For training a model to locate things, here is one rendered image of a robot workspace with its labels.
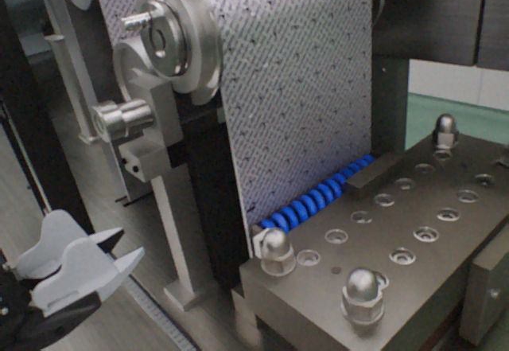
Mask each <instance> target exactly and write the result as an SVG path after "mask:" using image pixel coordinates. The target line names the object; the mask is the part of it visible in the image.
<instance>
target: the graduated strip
mask: <svg viewBox="0 0 509 351"><path fill-rule="evenodd" d="M106 256H107V257H108V259H109V260H110V261H111V262H112V263H113V262H114V261H116V260H117V259H118V257H117V256H116V255H115V254H114V253H113V252H110V253H107V254H106ZM122 285H123V286H124V287H125V288H126V289H127V290H128V292H129V293H130V294H131V295H132V296H133V297H134V299H135V300H136V301H137V302H138V304H139V305H140V306H141V307H142V308H143V309H144V311H145V312H146V313H147V314H148V315H149V316H150V317H151V318H152V319H153V320H154V322H155V323H156V324H157V325H158V326H159V327H160V329H161V330H162V331H163V332H164V333H165V335H166V336H167V337H168V338H169V339H170V341H171V342H172V343H173V344H174V345H175V346H176V347H177V348H178V349H179V350H180V351H205V350H204V349H203V348H202V347H201V346H200V345H199V344H198V343H197V342H196V341H195V339H194V338H193V337H192V336H191V335H190V334H189V333H188V332H187V331H186V330H185V329H184V328H183V326H182V325H181V324H180V323H179V322H178V321H177V320H176V319H175V318H174V317H173V316H172V315H171V314H170V312H168V311H167V309H166V308H164V307H163V305H162V304H160V302H159V301H158V300H157V299H156V298H155V297H154V296H153V295H152V294H151V293H150V292H149V291H148V290H147V289H146V287H145V286H144V285H143V284H142V283H141V282H140V281H139V280H138V279H137V278H136V277H135V276H134V274H133V273H132V272H131V273H130V274H129V275H128V276H127V277H126V279H125V280H124V281H123V282H122Z"/></svg>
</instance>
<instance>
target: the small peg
mask: <svg viewBox="0 0 509 351"><path fill-rule="evenodd" d="M120 26H121V29H122V31H123V32H124V33H131V32H132V31H133V32H134V31H138V30H139V29H144V28H149V27H151V26H152V20H151V17H150V15H149V14H148V13H147V12H145V13H142V14H136V15H133V16H129V17H128V18H121V20H120Z"/></svg>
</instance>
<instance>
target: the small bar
mask: <svg viewBox="0 0 509 351"><path fill-rule="evenodd" d="M403 168H404V156H402V155H400V154H395V153H392V152H390V151H388V152H387V153H385V154H384V155H383V156H381V157H380V158H378V159H376V160H375V161H373V162H372V163H371V164H369V165H368V166H366V167H364V168H363V169H361V170H360V171H359V172H357V173H356V174H354V175H352V176H351V177H350V178H348V179H347V180H345V181H344V193H346V194H347V195H350V196H352V197H355V198H357V199H359V200H360V199H361V198H363V197H365V196H366V195H367V194H369V193H370V192H371V191H372V190H374V189H375V188H377V187H378V186H379V185H381V184H382V183H384V182H385V181H386V180H387V179H389V178H390V177H392V176H393V175H395V174H396V173H397V172H398V171H400V170H401V169H403Z"/></svg>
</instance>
